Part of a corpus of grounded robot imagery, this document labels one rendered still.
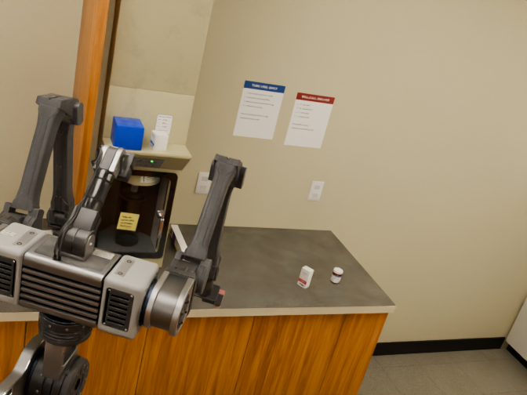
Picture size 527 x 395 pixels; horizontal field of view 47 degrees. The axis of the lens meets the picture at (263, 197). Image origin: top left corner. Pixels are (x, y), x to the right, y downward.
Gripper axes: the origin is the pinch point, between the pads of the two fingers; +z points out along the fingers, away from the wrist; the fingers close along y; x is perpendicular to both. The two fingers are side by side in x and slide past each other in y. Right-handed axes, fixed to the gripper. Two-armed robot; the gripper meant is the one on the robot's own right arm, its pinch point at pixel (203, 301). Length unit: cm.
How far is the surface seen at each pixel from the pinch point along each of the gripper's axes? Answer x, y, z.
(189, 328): 0.8, 4.5, 25.6
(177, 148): -45, 26, -28
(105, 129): -38, 52, -35
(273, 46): -120, 6, -27
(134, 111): -46, 44, -40
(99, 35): -46, 54, -72
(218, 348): -0.2, -8.4, 38.6
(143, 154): -33, 35, -34
